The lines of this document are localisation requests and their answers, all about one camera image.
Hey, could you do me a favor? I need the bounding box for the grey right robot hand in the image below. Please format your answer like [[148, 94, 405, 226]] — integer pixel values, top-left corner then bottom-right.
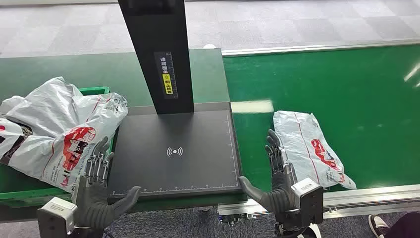
[[238, 129, 298, 227]]

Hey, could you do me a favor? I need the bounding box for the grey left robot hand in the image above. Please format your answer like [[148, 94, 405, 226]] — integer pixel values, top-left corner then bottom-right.
[[72, 136, 142, 231]]

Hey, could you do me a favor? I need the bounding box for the grey courier package small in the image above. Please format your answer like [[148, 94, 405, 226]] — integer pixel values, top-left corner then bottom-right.
[[273, 110, 357, 190]]

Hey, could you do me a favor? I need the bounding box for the green plastic basket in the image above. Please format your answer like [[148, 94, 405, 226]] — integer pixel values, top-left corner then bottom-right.
[[0, 86, 115, 208]]

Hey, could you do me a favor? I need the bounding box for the grey package large red print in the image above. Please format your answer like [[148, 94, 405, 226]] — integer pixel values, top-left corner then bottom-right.
[[6, 92, 129, 194]]

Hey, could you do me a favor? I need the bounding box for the black weighing scale platform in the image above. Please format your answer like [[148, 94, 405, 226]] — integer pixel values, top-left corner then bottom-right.
[[106, 102, 247, 202]]

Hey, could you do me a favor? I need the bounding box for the white package dark print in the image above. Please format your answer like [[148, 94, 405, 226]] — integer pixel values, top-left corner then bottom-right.
[[0, 118, 35, 167]]

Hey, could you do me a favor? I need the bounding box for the plain grey crumpled package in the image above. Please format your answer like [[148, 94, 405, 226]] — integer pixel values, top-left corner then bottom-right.
[[0, 76, 83, 127]]

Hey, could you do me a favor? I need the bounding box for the person's shoe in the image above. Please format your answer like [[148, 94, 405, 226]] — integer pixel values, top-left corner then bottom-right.
[[368, 214, 391, 238]]

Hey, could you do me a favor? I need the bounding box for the green conveyor belt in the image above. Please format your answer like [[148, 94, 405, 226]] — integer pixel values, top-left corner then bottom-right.
[[223, 44, 420, 193]]

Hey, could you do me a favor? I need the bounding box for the person's leg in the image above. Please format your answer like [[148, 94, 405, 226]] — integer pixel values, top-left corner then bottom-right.
[[384, 212, 420, 238]]

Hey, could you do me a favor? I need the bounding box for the black yellow column label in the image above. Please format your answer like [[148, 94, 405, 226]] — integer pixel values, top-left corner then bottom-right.
[[154, 51, 179, 100]]

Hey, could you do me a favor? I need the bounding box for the black scale column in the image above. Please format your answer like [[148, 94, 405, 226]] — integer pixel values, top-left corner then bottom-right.
[[117, 0, 195, 115]]

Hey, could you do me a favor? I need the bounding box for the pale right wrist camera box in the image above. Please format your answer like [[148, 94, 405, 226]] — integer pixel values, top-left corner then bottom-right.
[[290, 178, 325, 227]]

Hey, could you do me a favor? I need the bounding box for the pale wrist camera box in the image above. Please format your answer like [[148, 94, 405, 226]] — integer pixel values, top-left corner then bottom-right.
[[37, 197, 78, 238], [290, 178, 325, 227]]

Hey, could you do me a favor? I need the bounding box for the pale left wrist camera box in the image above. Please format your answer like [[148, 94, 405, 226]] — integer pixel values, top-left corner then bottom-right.
[[37, 197, 78, 238]]

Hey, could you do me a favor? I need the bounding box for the metal conveyor bracket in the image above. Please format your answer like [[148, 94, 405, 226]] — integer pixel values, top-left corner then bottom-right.
[[219, 213, 257, 228]]

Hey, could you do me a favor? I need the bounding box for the aluminium conveyor frame rail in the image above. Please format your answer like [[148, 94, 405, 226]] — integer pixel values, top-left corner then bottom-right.
[[221, 39, 420, 57], [218, 183, 420, 221]]

